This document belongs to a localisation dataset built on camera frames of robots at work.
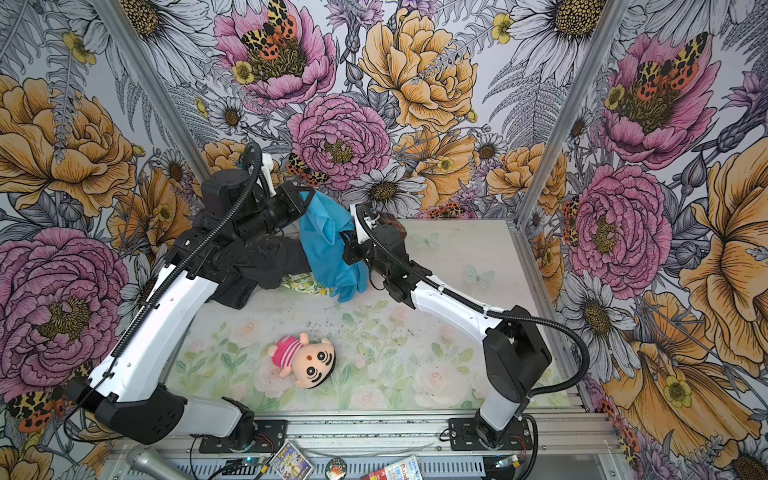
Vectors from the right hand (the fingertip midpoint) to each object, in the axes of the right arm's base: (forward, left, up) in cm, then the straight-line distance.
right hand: (342, 237), depth 78 cm
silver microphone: (-44, +42, -25) cm, 66 cm away
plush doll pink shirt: (-24, +9, -21) cm, 33 cm away
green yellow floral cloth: (+6, +17, -28) cm, 33 cm away
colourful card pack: (-45, +12, -27) cm, 54 cm away
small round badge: (-46, +2, -29) cm, 54 cm away
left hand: (-3, +3, +15) cm, 15 cm away
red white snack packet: (-46, -15, -26) cm, 55 cm away
